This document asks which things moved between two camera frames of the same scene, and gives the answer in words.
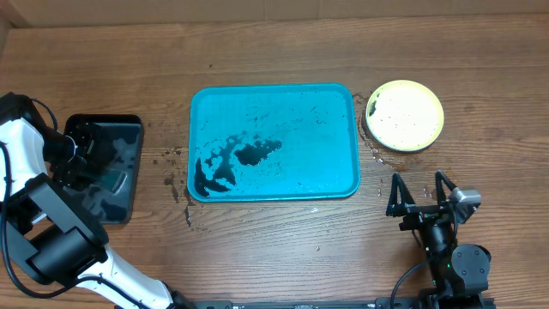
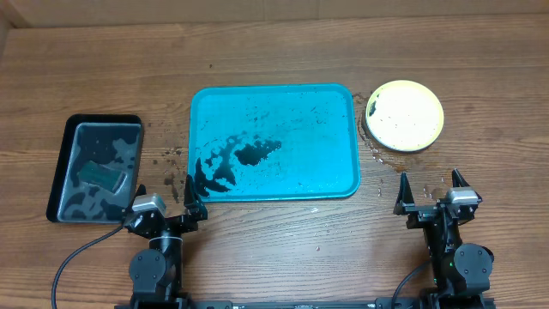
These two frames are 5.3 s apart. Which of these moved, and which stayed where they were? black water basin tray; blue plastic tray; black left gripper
Moved: black left gripper
Stayed: blue plastic tray; black water basin tray
